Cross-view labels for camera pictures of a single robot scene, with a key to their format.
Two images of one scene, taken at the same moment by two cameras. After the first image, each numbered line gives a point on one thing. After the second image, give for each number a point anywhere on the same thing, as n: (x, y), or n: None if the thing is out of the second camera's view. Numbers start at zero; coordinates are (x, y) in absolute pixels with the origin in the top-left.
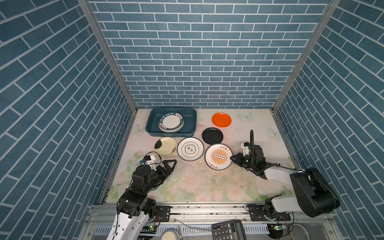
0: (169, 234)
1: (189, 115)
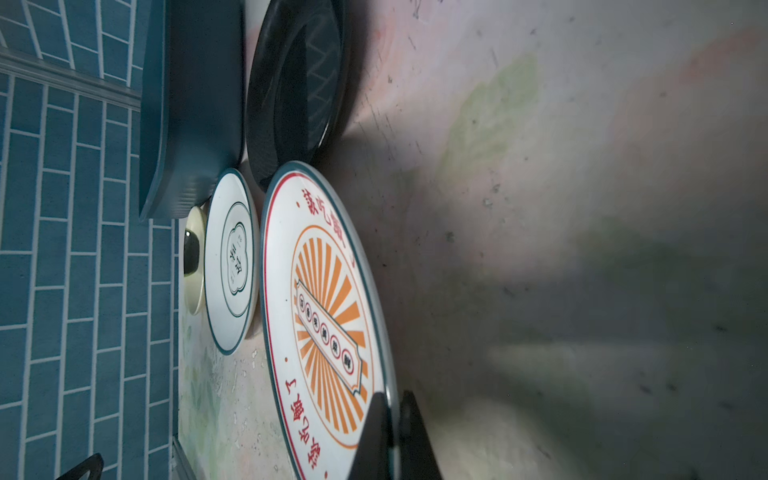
0: None
1: (193, 105)
